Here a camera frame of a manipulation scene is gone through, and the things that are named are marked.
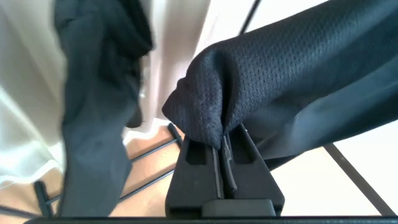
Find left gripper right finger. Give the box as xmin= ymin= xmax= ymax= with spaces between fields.
xmin=222 ymin=123 xmax=285 ymax=217

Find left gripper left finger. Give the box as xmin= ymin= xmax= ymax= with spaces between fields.
xmin=165 ymin=138 xmax=223 ymax=218

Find black garment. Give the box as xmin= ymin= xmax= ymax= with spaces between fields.
xmin=161 ymin=0 xmax=398 ymax=170

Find black shorts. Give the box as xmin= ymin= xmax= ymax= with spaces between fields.
xmin=54 ymin=0 xmax=155 ymax=218

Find black clothes rack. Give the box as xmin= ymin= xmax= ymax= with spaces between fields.
xmin=0 ymin=0 xmax=262 ymax=218

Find beige curtain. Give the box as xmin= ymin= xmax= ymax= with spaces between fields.
xmin=0 ymin=0 xmax=259 ymax=190

